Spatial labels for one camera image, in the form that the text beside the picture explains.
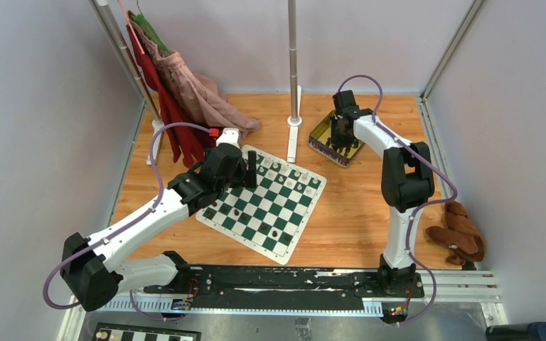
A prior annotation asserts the green white chess mat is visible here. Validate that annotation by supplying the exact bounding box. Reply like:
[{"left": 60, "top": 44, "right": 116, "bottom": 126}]
[{"left": 195, "top": 145, "right": 327, "bottom": 265}]

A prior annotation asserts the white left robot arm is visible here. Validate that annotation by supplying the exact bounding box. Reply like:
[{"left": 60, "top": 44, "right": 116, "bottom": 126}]
[{"left": 57, "top": 143, "right": 257, "bottom": 312}]

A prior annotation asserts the pink cloth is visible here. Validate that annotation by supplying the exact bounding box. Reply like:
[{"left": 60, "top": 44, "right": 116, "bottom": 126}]
[{"left": 127, "top": 14, "right": 261, "bottom": 136}]

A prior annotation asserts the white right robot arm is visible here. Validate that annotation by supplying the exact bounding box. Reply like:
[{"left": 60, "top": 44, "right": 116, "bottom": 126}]
[{"left": 328, "top": 90, "right": 435, "bottom": 297}]

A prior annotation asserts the red cloth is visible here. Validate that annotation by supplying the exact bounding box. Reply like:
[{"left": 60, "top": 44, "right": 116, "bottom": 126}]
[{"left": 126, "top": 24, "right": 236, "bottom": 169}]

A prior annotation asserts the left metal rack pole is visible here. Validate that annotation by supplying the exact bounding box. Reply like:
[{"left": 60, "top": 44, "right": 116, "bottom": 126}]
[{"left": 88, "top": 0, "right": 164, "bottom": 166}]

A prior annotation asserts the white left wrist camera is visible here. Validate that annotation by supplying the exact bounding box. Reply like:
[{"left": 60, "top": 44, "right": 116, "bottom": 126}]
[{"left": 216, "top": 128, "right": 242, "bottom": 149}]

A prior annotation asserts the brown cloth at right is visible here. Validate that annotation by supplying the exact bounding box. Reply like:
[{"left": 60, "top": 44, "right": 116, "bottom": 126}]
[{"left": 425, "top": 201, "right": 486, "bottom": 266}]

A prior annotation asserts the centre metal rack pole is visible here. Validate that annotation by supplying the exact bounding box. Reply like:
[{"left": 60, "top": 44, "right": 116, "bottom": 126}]
[{"left": 287, "top": 0, "right": 303, "bottom": 163}]

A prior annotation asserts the green cloth on hanger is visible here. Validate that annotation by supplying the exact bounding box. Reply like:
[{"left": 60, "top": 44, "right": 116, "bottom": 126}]
[{"left": 127, "top": 11, "right": 172, "bottom": 55}]

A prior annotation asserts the yellow tin box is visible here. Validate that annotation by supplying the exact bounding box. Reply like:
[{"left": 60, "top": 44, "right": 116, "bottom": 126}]
[{"left": 308, "top": 110, "right": 364, "bottom": 168}]

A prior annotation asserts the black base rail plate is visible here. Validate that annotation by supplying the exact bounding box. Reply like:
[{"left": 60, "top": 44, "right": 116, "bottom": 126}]
[{"left": 144, "top": 264, "right": 424, "bottom": 311}]

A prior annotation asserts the metal rack pole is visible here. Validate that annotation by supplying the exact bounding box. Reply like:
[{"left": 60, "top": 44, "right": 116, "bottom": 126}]
[
  {"left": 287, "top": 0, "right": 303, "bottom": 163},
  {"left": 88, "top": 0, "right": 164, "bottom": 166}
]

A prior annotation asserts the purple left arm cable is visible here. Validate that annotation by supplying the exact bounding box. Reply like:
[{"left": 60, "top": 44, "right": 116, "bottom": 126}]
[{"left": 42, "top": 122, "right": 220, "bottom": 323}]

